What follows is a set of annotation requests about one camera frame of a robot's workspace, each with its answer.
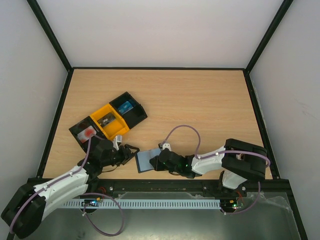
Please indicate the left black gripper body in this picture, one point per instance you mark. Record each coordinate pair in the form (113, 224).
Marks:
(117, 159)

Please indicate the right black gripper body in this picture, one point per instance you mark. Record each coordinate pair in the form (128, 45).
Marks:
(157, 162)

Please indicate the navy blue card holder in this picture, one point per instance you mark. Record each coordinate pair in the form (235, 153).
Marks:
(143, 158)

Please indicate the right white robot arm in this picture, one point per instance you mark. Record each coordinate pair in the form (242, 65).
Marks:
(241, 161)

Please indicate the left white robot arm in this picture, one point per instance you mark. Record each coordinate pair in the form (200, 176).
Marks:
(31, 204)

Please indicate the white red card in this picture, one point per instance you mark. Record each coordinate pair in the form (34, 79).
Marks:
(85, 134)

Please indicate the black vip card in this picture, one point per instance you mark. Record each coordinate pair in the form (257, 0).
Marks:
(107, 119)

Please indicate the blue card in bin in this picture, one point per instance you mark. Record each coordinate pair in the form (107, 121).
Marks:
(126, 107)

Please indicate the black bin left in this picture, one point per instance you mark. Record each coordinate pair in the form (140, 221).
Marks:
(81, 125)

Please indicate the black bin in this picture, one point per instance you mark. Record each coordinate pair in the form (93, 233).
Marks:
(132, 117)
(81, 125)

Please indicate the yellow bin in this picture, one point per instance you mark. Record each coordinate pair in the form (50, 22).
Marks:
(117, 127)

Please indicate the black bin right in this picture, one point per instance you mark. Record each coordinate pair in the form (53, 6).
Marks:
(132, 117)

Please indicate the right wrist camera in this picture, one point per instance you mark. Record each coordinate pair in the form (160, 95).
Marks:
(163, 146)

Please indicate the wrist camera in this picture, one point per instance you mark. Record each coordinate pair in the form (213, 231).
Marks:
(117, 141)
(163, 146)

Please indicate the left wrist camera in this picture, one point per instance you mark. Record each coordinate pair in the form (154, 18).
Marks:
(117, 141)

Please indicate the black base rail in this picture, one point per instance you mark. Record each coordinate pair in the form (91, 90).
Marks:
(113, 187)

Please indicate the light blue cable duct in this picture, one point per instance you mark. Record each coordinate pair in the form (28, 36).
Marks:
(134, 204)

